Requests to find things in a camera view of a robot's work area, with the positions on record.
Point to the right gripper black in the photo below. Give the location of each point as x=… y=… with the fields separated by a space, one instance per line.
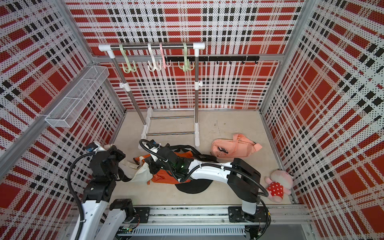
x=152 y=166

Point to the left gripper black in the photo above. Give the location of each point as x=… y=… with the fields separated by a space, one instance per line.
x=113 y=151

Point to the orange fanny pack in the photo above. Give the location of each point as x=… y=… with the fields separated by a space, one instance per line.
x=162 y=176

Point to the black fanny pack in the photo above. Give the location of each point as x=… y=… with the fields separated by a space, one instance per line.
x=193 y=186

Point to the cream fanny pack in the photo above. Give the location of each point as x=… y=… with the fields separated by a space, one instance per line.
x=136 y=173

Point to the pink fanny pack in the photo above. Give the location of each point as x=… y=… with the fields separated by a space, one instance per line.
x=239 y=147

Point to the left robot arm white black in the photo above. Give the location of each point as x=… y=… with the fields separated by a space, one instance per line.
x=106 y=173

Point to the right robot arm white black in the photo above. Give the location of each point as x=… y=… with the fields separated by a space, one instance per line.
x=242 y=178

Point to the light green hook left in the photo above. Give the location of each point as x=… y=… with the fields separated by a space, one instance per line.
x=128 y=67

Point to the light green hook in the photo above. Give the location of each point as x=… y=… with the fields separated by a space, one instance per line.
x=128 y=67
x=187 y=64

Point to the light green hook right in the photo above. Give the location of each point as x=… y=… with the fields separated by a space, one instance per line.
x=187 y=64

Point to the white hook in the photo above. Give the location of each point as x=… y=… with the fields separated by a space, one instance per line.
x=153 y=65

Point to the pink hook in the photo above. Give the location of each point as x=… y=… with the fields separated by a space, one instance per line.
x=164 y=64

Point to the pink plush toy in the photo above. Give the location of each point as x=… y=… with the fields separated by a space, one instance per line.
x=279 y=184

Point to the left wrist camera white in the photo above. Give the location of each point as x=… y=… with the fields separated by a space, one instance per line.
x=94 y=147

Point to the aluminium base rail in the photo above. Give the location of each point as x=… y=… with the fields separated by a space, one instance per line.
x=102 y=221

